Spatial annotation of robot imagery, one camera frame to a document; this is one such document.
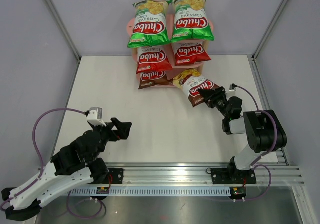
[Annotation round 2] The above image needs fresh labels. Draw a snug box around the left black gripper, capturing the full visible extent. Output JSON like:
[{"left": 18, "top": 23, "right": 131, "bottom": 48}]
[{"left": 89, "top": 117, "right": 132, "bottom": 162}]

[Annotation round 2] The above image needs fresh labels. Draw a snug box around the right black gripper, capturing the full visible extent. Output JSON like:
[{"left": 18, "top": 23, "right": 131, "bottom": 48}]
[{"left": 198, "top": 86, "right": 230, "bottom": 118}]

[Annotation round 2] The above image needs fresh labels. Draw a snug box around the brown Chuba chips bag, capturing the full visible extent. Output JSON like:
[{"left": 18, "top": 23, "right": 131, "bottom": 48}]
[
  {"left": 139, "top": 71, "right": 170, "bottom": 90},
  {"left": 171, "top": 69, "right": 220, "bottom": 107}
]

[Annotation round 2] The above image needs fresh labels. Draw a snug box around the red Chuba chips bag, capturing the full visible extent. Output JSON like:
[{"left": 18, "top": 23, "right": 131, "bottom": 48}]
[
  {"left": 171, "top": 42, "right": 211, "bottom": 66},
  {"left": 136, "top": 46, "right": 173, "bottom": 74}
]

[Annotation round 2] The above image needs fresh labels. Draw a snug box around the green Chuba chips bag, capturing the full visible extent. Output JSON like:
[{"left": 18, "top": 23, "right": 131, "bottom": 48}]
[
  {"left": 127, "top": 0, "right": 170, "bottom": 49},
  {"left": 171, "top": 0, "right": 215, "bottom": 43}
]

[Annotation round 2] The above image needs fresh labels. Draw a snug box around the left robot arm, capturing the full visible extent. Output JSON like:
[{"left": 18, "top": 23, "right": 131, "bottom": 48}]
[{"left": 1, "top": 118, "right": 132, "bottom": 221}]

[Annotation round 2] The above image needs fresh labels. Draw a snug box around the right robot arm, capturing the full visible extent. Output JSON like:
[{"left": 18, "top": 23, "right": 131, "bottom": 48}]
[{"left": 199, "top": 87, "right": 288, "bottom": 184}]

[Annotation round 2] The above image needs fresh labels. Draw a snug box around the pink three-tier shelf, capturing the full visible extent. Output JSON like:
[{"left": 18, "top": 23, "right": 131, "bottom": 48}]
[{"left": 126, "top": 14, "right": 214, "bottom": 88}]

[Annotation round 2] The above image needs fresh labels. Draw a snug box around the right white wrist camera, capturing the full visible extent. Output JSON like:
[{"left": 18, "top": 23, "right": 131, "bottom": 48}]
[{"left": 226, "top": 83, "right": 237, "bottom": 97}]

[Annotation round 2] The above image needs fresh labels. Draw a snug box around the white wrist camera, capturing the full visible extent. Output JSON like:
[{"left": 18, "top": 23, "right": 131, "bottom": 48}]
[
  {"left": 226, "top": 83, "right": 237, "bottom": 97},
  {"left": 85, "top": 107, "right": 106, "bottom": 126}
]

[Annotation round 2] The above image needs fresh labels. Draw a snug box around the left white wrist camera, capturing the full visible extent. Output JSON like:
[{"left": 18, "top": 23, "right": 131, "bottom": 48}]
[{"left": 85, "top": 107, "right": 106, "bottom": 126}]

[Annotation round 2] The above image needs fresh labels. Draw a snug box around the aluminium mounting rail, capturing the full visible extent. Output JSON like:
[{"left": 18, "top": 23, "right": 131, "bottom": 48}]
[{"left": 106, "top": 162, "right": 305, "bottom": 186}]

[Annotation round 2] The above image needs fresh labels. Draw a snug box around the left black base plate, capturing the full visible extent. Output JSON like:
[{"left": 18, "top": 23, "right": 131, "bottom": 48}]
[{"left": 99, "top": 168, "right": 124, "bottom": 185}]

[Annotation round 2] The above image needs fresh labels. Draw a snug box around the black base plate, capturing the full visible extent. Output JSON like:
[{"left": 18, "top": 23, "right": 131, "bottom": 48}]
[
  {"left": 205, "top": 167, "right": 257, "bottom": 184},
  {"left": 99, "top": 168, "right": 124, "bottom": 185}
]

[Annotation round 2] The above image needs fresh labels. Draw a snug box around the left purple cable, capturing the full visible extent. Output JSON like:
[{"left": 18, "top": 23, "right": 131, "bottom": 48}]
[{"left": 0, "top": 108, "right": 108, "bottom": 220}]

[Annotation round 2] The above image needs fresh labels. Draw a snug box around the purple cable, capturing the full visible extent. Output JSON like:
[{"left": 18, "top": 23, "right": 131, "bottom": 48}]
[
  {"left": 0, "top": 108, "right": 108, "bottom": 220},
  {"left": 236, "top": 84, "right": 280, "bottom": 201}
]

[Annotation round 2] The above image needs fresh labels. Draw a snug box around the white slotted cable duct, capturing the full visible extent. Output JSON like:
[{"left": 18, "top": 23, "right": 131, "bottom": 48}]
[{"left": 71, "top": 186, "right": 231, "bottom": 197}]

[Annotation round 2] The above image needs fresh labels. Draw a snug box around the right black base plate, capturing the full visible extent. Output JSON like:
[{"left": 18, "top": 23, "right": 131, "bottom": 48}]
[{"left": 205, "top": 167, "right": 257, "bottom": 184}]

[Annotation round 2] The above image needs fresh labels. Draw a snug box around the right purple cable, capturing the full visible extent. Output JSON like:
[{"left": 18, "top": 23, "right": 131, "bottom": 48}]
[{"left": 236, "top": 84, "right": 280, "bottom": 201}]

